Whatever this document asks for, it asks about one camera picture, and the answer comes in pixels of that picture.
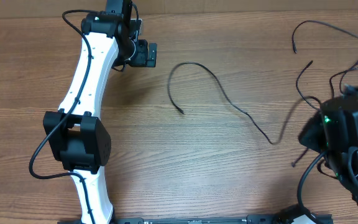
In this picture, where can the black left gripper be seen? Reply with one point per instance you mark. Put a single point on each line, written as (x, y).
(142, 60)

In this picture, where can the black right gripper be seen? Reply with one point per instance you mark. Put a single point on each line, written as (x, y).
(318, 137)

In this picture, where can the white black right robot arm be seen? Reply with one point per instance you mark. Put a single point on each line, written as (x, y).
(333, 133)

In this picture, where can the black aluminium frame rail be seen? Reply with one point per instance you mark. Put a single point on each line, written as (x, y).
(250, 219)

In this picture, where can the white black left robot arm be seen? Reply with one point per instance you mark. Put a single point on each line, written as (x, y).
(75, 133)

